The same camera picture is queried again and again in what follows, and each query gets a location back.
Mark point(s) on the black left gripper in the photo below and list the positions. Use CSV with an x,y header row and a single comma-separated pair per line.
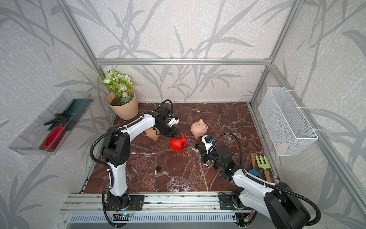
x,y
171,134

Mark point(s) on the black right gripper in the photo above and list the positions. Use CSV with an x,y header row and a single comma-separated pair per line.
x,y
204,154

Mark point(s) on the red piggy bank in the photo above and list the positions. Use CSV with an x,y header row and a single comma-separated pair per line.
x,y
179,143

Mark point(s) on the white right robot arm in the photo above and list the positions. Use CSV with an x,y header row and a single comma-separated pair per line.
x,y
286,209

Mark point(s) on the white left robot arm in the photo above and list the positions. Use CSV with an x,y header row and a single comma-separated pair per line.
x,y
113,149

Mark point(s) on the pale pink piggy bank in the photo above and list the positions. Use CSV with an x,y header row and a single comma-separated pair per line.
x,y
199,128

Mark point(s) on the blue garden trowel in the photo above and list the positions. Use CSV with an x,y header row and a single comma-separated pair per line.
x,y
253,171

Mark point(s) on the terracotta pot with flowers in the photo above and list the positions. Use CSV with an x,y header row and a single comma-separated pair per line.
x,y
121,98

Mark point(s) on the black round plug left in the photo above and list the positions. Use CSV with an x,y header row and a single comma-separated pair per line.
x,y
158,168

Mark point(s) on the green cloth in tray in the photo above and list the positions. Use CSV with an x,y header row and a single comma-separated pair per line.
x,y
74,112

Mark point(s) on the red spray bottle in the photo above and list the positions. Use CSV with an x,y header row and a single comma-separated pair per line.
x,y
55,136

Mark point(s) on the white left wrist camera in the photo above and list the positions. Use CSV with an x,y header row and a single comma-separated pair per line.
x,y
173,120

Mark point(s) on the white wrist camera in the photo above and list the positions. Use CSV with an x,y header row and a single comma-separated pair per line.
x,y
208,142
173,120

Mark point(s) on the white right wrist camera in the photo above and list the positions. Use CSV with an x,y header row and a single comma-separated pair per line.
x,y
208,142

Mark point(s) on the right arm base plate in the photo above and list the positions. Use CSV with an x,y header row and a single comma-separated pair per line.
x,y
228,203

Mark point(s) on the white wire mesh basket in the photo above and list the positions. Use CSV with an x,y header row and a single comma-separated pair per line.
x,y
288,128

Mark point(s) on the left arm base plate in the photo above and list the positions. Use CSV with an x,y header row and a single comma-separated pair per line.
x,y
131,203

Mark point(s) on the clear plastic wall tray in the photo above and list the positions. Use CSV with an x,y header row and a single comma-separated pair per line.
x,y
46,134

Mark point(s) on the aluminium frame profile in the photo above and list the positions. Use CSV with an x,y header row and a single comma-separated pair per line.
x,y
350,182

